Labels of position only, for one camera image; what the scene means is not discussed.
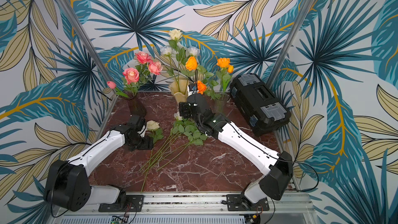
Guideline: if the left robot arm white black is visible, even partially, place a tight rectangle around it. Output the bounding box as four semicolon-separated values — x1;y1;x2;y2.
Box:
43;115;153;212

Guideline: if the pink rose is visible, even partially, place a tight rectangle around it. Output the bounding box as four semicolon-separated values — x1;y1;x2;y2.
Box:
141;61;163;82
122;68;140;96
135;51;153;75

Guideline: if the orange rose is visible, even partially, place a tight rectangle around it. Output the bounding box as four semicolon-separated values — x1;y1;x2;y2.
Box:
216;58;233;93
184;56;215;82
197;80;221;100

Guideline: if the cream yellow fluted vase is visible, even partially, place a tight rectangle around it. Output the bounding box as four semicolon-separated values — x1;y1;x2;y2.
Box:
169;79;189;104

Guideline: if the pink tulip bud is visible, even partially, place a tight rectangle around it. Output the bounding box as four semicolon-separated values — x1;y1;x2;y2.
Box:
107;81;129;99

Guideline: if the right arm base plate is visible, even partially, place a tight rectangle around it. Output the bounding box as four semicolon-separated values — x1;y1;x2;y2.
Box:
223;194;269;212

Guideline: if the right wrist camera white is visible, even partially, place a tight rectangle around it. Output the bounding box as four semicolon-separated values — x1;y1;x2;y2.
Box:
187;83;199;96

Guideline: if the black plastic toolbox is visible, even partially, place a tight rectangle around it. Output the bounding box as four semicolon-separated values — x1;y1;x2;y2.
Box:
230;74;291;136

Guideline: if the clear glass vase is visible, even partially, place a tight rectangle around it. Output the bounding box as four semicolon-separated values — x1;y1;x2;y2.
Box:
215;93;229;114

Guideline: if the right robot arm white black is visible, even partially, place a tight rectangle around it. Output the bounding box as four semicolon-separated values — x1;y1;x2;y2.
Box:
179;93;293;204

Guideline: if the cream white rose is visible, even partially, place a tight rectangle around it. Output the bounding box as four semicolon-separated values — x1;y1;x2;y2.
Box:
169;29;186;79

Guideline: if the white rose bunch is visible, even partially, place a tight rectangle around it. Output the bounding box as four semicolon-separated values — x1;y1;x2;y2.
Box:
140;113;208;173

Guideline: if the aluminium front rail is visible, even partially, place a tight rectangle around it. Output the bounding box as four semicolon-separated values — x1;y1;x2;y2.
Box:
47;191;320;224

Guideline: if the dark purple glass vase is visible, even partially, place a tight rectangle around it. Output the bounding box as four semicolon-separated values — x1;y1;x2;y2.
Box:
125;91;147;117

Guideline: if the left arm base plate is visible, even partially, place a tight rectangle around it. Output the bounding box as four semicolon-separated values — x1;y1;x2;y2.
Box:
98;195;144;213

